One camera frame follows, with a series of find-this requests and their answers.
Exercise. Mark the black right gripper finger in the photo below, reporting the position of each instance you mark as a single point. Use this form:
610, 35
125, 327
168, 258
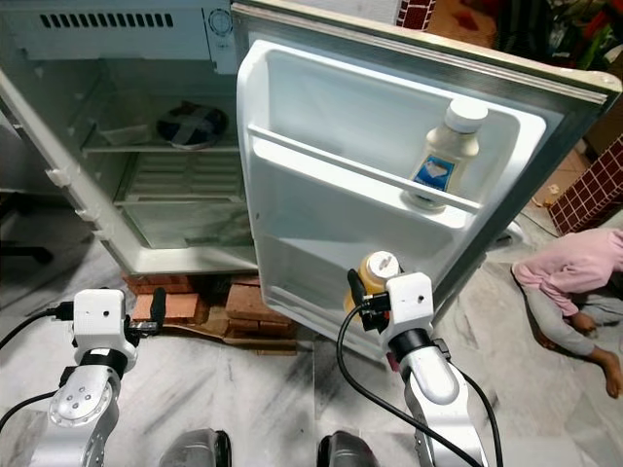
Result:
354, 288

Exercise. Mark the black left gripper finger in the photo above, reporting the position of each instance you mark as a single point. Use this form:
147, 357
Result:
158, 304

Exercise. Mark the yellow mustard squeeze bottle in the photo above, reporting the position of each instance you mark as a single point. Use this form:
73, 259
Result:
378, 268

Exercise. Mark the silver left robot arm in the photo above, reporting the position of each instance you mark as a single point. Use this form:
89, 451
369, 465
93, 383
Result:
83, 409

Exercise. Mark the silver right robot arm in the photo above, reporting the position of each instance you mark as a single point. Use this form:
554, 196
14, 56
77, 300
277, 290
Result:
433, 379

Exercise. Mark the clear fridge crisper drawer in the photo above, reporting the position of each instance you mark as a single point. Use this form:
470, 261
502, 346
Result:
190, 226

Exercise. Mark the glass fridge shelf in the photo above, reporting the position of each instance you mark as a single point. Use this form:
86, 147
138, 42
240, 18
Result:
127, 150

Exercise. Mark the silver fridge door white inside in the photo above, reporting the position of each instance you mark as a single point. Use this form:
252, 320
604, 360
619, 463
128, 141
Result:
341, 107

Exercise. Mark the white fridge cabinet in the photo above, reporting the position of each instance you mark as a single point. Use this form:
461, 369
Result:
49, 58

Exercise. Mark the single red brick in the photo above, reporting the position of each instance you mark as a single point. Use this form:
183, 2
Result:
190, 306

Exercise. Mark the stacked red bricks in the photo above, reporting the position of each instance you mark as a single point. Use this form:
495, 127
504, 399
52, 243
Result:
258, 306

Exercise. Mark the dark grey robot left leg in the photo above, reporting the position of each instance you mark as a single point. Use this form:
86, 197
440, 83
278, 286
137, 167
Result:
195, 450

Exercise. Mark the dark grey robot leg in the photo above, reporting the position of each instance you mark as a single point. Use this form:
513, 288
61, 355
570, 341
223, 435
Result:
355, 452
195, 450

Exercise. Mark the dark grey robot right leg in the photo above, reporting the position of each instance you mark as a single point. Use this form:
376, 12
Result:
355, 452

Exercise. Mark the white mayonnaise bottle blue label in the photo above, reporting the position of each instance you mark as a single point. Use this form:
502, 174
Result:
448, 156

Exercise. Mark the dark round bowl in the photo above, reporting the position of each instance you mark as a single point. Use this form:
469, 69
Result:
193, 126

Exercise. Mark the person in pink shirt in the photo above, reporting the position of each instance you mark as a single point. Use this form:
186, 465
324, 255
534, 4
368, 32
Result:
569, 268

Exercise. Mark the green potted plants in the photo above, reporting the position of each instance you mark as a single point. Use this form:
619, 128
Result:
574, 29

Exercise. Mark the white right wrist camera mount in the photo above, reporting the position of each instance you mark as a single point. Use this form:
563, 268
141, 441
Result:
411, 302

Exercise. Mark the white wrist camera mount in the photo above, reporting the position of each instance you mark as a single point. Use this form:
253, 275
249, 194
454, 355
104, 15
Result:
411, 302
102, 316

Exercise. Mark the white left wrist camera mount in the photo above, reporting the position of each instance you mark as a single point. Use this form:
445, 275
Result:
102, 316

